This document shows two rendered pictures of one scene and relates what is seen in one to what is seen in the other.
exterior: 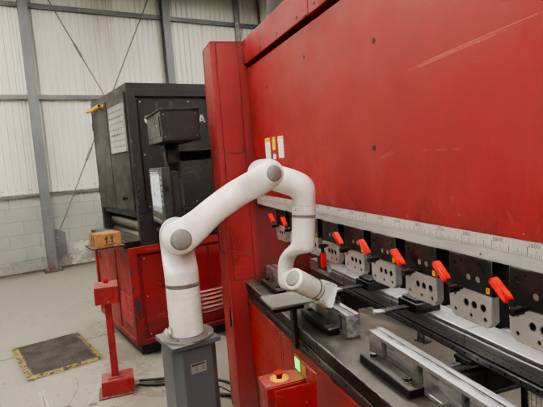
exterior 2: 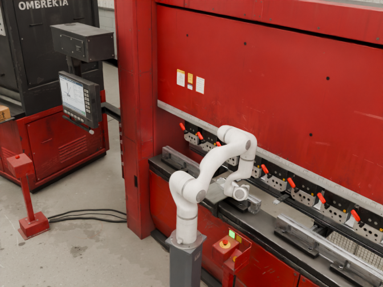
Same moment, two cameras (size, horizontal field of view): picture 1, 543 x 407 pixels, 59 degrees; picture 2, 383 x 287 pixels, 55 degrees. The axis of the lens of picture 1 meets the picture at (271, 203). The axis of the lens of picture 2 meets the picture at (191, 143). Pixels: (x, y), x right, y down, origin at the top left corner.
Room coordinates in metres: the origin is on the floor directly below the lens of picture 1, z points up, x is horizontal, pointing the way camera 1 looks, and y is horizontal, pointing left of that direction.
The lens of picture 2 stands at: (0.17, 1.03, 2.50)
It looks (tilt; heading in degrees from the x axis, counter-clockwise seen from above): 27 degrees down; 335
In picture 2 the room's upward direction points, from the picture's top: 2 degrees clockwise
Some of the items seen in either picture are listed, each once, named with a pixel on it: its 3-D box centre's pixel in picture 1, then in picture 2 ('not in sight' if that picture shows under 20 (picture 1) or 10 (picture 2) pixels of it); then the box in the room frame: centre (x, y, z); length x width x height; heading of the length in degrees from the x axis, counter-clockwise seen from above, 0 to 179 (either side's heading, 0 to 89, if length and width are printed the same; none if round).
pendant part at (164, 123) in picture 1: (176, 178); (86, 81); (3.15, 0.61, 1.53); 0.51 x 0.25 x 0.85; 23
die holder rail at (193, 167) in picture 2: (284, 281); (183, 162); (2.62, -0.04, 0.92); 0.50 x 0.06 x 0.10; 18
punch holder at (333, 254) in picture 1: (339, 241); (255, 162); (1.93, -0.26, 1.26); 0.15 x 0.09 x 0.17; 18
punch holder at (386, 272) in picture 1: (393, 258); (306, 188); (1.55, -0.39, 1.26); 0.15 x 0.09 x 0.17; 18
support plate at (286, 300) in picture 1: (294, 298); (218, 191); (2.05, -0.07, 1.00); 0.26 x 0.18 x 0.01; 108
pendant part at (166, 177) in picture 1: (166, 195); (81, 98); (3.07, 0.67, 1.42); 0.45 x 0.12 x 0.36; 23
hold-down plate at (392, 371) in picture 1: (389, 372); (295, 242); (1.50, -0.34, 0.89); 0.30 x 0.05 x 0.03; 18
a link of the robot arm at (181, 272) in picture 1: (178, 250); (184, 193); (1.71, 0.35, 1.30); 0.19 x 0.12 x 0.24; 17
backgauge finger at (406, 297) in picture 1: (401, 304); (285, 195); (1.81, -0.48, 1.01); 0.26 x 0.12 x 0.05; 108
